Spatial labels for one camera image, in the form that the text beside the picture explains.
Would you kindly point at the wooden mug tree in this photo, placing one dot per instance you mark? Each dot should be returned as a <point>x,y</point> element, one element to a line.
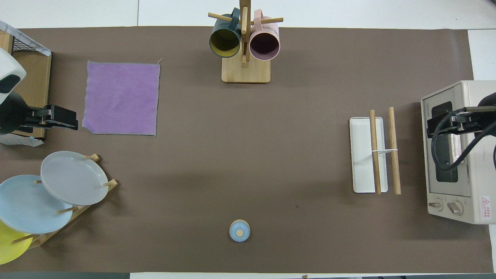
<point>246,71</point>

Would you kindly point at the dark teal mug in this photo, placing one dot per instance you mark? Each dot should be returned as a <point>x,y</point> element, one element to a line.
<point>224,40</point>

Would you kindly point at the purple and grey towel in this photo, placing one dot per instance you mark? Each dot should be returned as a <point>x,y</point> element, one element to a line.
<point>122,99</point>

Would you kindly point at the beige toaster oven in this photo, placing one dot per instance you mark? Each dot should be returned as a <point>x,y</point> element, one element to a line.
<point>476,174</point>

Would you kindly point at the yellow plate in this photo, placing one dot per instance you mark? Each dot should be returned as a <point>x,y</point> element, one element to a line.
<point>9,248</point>

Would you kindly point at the pink mug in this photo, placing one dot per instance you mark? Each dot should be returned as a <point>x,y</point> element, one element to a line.
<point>264,44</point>

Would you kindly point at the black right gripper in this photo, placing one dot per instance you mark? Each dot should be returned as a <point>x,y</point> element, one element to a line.
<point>490,116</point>

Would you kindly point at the wooden plate rack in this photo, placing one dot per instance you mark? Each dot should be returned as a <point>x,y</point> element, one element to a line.
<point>83,211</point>

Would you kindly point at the light blue plate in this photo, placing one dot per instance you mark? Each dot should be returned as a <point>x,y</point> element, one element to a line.
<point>27,205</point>

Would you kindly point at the brown table mat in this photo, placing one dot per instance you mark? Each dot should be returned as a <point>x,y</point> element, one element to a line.
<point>252,155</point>

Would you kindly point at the grey plate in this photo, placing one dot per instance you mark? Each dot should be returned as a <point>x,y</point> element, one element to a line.
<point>73,178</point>

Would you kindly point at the white towel rack wooden bars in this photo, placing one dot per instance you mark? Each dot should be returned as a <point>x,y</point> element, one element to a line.
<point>362,155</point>

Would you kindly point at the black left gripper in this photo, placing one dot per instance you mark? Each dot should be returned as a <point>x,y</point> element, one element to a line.
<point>13,116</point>

